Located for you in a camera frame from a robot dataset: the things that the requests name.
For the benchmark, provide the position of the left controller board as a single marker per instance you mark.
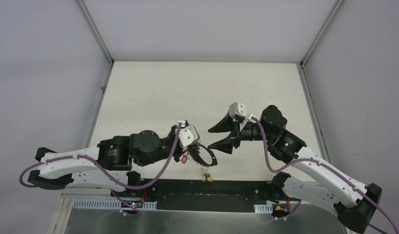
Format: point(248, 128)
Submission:
point(132, 204)

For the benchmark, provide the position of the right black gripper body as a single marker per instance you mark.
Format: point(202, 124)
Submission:
point(250, 131)

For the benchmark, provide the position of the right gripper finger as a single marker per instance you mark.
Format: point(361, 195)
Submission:
point(224, 125)
point(225, 145)

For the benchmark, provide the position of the large keyring with keys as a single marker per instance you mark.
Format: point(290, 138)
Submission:
point(193, 153)

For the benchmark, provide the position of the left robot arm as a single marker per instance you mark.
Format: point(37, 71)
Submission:
point(109, 164)

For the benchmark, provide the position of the controller board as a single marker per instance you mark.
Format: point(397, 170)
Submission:
point(281, 210)
point(132, 204)

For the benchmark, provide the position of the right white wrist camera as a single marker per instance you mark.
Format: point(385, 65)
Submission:
point(237, 110)

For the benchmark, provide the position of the right controller board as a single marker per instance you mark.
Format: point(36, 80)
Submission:
point(281, 210)

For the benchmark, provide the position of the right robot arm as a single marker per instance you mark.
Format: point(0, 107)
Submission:
point(352, 202)

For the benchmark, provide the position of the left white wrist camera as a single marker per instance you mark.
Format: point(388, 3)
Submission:
point(188, 135)

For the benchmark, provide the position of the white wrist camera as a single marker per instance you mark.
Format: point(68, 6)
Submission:
point(237, 110)
point(188, 135)

